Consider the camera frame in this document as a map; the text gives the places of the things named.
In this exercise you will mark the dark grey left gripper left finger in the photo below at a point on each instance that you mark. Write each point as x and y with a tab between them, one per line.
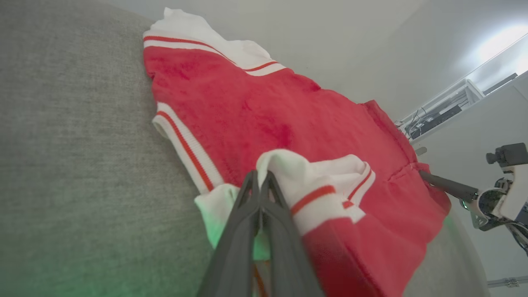
235	247

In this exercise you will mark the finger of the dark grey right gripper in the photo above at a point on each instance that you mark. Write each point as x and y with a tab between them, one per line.
449	185

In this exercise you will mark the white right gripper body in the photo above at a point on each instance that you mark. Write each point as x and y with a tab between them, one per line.
515	194

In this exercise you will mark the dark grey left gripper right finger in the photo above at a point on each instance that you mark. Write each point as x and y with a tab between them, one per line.
286	255

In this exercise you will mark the red and white striped garment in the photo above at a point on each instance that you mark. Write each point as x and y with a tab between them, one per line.
268	103

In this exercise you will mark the grey fabric sofa cushion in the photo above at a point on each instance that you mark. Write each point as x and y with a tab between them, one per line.
82	165

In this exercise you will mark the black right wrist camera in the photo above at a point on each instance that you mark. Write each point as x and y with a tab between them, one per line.
511	154

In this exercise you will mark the metal floor bracket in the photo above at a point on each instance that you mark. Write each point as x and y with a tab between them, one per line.
505	282

